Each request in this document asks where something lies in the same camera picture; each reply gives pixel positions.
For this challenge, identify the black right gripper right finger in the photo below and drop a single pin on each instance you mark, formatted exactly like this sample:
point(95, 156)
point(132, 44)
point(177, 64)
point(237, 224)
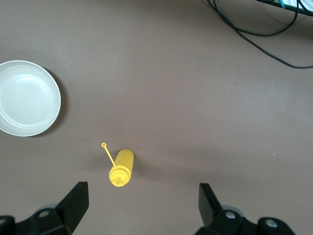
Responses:
point(210, 208)

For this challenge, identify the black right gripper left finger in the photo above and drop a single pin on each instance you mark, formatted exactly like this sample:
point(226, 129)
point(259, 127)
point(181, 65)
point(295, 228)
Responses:
point(73, 205)

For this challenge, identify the yellow mustard squeeze bottle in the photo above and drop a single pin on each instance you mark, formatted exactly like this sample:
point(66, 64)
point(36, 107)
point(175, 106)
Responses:
point(123, 164)

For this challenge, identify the white plate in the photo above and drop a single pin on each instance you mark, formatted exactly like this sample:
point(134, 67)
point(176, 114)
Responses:
point(27, 98)

